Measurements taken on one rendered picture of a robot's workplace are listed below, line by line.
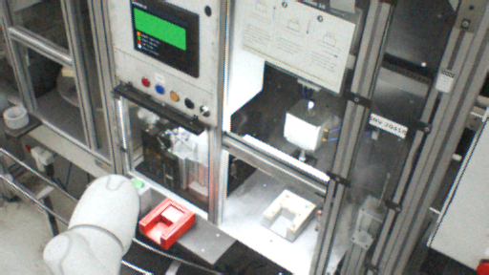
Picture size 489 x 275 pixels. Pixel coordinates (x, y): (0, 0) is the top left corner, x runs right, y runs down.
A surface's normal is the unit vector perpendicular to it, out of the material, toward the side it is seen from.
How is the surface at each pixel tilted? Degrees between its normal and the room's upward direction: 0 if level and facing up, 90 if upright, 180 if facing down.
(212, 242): 0
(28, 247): 0
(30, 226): 0
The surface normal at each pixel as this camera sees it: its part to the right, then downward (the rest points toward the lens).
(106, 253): 0.84, -0.19
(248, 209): 0.05, -0.76
